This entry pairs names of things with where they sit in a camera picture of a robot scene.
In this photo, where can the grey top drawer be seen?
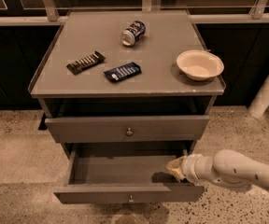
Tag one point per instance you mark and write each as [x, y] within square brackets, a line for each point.
[127, 129]

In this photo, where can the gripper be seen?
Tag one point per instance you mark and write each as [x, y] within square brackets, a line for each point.
[190, 167]

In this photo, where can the brown snack bar wrapper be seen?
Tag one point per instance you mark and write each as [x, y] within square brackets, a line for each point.
[85, 63]

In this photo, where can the blue soda can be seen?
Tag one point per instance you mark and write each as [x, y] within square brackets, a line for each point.
[133, 33]

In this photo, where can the white pole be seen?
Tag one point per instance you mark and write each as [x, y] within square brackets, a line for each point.
[266, 87]

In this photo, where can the grey drawer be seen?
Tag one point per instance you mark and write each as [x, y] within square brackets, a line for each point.
[127, 129]
[123, 176]

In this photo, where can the blue snack bar wrapper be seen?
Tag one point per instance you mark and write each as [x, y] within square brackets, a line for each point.
[123, 72]

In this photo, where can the white paper bowl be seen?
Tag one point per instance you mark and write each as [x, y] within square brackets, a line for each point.
[199, 65]

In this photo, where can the grey drawer cabinet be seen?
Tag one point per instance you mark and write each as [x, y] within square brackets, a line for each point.
[160, 90]

